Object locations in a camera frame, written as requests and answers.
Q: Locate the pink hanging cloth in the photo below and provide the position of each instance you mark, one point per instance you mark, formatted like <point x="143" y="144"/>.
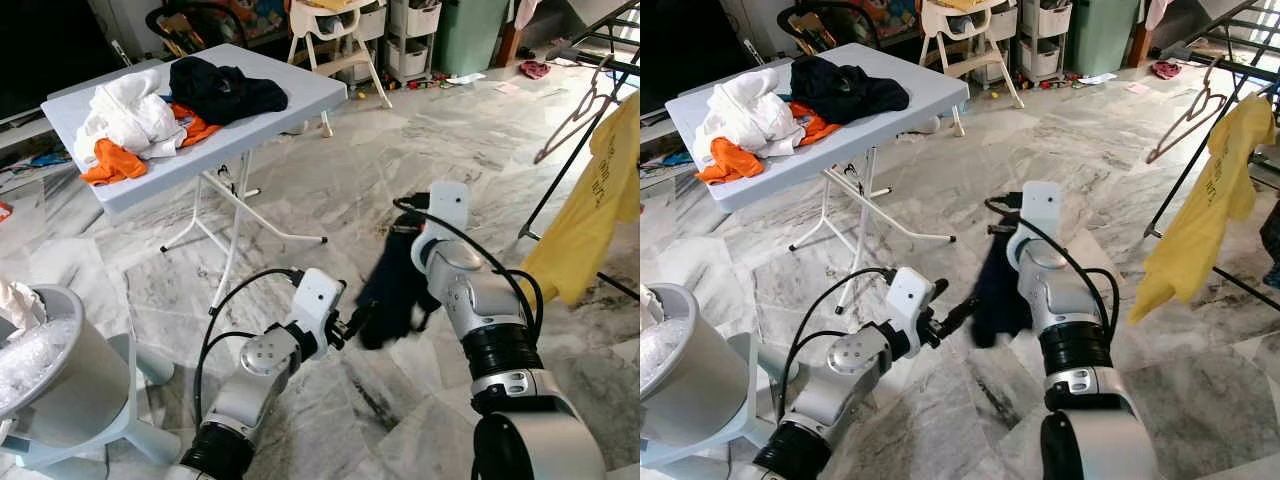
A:
<point x="1157" y="12"/>
<point x="527" y="12"/>

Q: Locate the pink clothes hanger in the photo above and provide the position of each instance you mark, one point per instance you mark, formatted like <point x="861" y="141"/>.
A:
<point x="560" y="136"/>
<point x="1172" y="136"/>

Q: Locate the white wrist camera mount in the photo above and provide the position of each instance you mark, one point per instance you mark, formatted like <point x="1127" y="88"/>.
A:
<point x="318" y="300"/>
<point x="450" y="207"/>
<point x="1042" y="205"/>
<point x="910" y="298"/>

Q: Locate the red sandal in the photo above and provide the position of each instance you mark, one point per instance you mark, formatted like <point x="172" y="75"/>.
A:
<point x="1166" y="69"/>
<point x="535" y="69"/>

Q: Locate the blue plaid garment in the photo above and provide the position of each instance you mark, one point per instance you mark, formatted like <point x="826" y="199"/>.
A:
<point x="1272" y="245"/>

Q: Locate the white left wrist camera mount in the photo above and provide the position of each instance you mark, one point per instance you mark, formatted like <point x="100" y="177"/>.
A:
<point x="318" y="300"/>
<point x="910" y="298"/>

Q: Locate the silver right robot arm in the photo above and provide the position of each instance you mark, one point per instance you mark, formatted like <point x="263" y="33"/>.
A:
<point x="480" y="300"/>
<point x="1065" y="300"/>

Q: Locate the white shirt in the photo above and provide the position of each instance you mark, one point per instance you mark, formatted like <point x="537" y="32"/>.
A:
<point x="750" y="115"/>
<point x="130" y="115"/>

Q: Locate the navy garment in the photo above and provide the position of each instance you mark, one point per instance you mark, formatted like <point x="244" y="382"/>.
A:
<point x="395" y="290"/>
<point x="1000" y="290"/>

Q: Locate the yellow shirt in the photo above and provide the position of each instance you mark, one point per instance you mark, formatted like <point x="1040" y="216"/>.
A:
<point x="590" y="220"/>
<point x="1200" y="230"/>

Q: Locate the light grey folding table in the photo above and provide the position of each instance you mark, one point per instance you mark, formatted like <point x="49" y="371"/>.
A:
<point x="300" y="90"/>
<point x="925" y="90"/>

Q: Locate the white drawer tower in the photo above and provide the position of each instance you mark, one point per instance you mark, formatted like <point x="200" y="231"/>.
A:
<point x="412" y="45"/>
<point x="1042" y="45"/>

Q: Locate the black drying rack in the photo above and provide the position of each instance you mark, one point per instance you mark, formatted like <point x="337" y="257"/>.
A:
<point x="570" y="165"/>
<point x="1197" y="165"/>

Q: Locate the clear plastic bag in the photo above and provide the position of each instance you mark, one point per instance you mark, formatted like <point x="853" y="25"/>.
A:
<point x="35" y="360"/>
<point x="665" y="355"/>

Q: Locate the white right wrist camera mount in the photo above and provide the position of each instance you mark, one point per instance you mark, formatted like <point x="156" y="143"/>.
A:
<point x="1042" y="205"/>
<point x="450" y="207"/>

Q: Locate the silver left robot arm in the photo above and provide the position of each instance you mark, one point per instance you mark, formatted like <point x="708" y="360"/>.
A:
<point x="245" y="380"/>
<point x="835" y="380"/>

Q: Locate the black garment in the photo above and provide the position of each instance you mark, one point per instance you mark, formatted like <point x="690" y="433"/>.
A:
<point x="850" y="90"/>
<point x="225" y="90"/>

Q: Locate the white high chair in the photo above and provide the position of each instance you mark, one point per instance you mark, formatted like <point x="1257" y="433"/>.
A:
<point x="320" y="25"/>
<point x="950" y="25"/>

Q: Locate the cream garment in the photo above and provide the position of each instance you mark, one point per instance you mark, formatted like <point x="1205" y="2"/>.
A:
<point x="18" y="305"/>

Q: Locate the orange garment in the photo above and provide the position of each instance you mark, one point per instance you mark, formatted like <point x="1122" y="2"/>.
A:
<point x="728" y="160"/>
<point x="110" y="160"/>

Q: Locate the green storage bin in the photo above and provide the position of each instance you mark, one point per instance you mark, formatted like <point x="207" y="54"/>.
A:
<point x="1100" y="35"/>
<point x="470" y="35"/>

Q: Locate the grey laundry basket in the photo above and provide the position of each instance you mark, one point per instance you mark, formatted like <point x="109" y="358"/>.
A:
<point x="90" y="380"/>
<point x="720" y="380"/>

